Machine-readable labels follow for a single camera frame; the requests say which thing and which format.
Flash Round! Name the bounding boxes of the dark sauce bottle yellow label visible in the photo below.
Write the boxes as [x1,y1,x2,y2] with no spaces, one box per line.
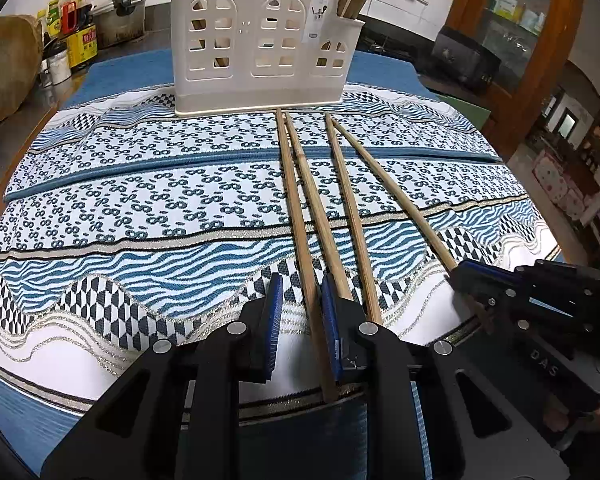
[69,0,99,69]

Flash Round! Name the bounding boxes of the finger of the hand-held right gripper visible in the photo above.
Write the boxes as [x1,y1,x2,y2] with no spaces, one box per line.
[456,285,532,319]
[450,259,524,289]

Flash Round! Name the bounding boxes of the wooden glass door cabinet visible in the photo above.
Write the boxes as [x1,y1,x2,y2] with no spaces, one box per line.
[447,0,589,162]

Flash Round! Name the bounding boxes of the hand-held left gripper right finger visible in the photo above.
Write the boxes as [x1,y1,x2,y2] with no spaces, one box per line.
[321,272,566,480]

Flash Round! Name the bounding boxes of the white jar black lid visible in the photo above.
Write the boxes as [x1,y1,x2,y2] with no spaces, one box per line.
[47,45,73,84]

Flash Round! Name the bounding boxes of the green label bottle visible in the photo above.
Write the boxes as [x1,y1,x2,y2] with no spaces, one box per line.
[44,0,62,39]

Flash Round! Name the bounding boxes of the black box appliance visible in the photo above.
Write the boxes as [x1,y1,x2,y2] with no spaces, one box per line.
[432,25,501,94]

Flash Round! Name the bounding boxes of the dark cooking pot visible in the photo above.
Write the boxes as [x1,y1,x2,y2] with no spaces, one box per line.
[92,0,149,49]

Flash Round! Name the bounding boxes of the white plastic chopstick holder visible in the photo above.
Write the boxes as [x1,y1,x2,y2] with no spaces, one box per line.
[170,0,367,117]

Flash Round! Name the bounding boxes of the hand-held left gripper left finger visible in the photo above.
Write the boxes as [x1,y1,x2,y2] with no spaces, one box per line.
[40,272,286,480]

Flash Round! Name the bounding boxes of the green cloth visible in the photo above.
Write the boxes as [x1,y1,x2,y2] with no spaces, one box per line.
[432,91,492,134]

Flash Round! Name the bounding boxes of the round wooden chopping board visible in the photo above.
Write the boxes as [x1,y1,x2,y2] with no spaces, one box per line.
[0,14,44,124]

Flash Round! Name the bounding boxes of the blue patterned woven mat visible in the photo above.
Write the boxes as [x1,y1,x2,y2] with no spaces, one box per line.
[0,152,563,480]
[2,49,506,202]

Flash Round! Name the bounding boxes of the black gas stove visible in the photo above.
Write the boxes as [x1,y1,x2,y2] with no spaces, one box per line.
[362,34,432,69]

